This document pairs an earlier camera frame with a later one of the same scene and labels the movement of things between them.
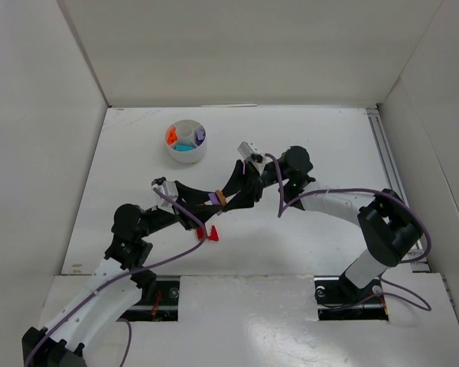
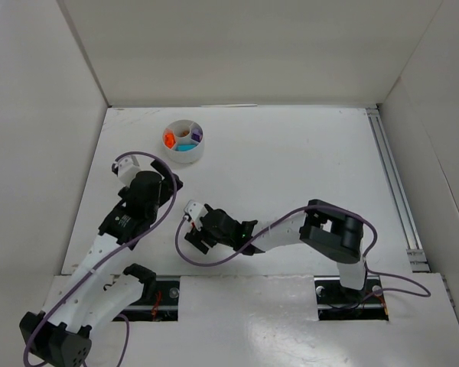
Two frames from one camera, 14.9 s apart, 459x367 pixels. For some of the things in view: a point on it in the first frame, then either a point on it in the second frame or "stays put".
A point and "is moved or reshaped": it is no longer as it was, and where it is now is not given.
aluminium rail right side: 395,177 stays put
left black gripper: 183,209 → 168,177
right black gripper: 253,183 → 200,232
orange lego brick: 171,135 is moved or reshaped
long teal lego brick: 184,147 stays put
